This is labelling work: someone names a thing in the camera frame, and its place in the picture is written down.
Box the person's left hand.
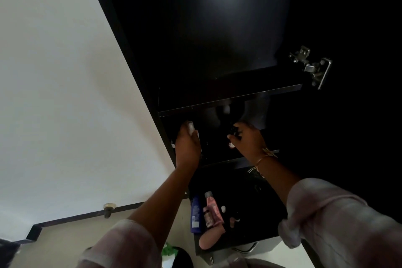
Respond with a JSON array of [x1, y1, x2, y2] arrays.
[[175, 121, 202, 168]]

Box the person's right hand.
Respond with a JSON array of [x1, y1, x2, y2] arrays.
[[228, 122, 268, 165]]

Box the small white bottle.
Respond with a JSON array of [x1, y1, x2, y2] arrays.
[[187, 121, 200, 139]]

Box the small dark bottle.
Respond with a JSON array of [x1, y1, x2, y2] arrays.
[[228, 126, 242, 149]]

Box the person's left forearm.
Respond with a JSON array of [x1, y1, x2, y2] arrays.
[[127, 164, 198, 246]]

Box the person's right forearm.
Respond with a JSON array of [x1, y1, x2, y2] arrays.
[[255, 153, 303, 207]]

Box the black cabinet shelf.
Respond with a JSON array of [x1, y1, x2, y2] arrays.
[[158, 84, 303, 117], [201, 150, 280, 170]]

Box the black drawer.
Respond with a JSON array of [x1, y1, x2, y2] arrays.
[[188, 164, 288, 266]]

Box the pink tube with grey cap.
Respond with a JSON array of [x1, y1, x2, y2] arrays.
[[204, 191, 225, 227]]

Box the blue lotion bottle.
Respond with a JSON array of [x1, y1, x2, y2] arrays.
[[190, 196, 203, 234]]

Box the metal cabinet hinge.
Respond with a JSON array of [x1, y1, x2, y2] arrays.
[[288, 46, 333, 90]]

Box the black wooden cabinet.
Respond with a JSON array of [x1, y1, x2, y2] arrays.
[[82, 0, 402, 268]]

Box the brass door stopper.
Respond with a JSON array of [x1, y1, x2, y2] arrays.
[[103, 203, 117, 219]]

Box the pale pink bottle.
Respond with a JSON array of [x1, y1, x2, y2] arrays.
[[198, 224, 226, 251]]

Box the green plastic bag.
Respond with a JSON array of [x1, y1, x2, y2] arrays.
[[161, 242, 179, 258]]

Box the light pink shirt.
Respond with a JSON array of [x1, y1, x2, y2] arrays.
[[77, 178, 402, 268]]

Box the black baseboard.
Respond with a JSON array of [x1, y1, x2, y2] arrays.
[[14, 201, 146, 245]]

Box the gold thread bracelet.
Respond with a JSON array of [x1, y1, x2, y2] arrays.
[[247, 148, 278, 179]]

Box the metal drawer handle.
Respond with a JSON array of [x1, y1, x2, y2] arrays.
[[232, 242, 259, 254]]

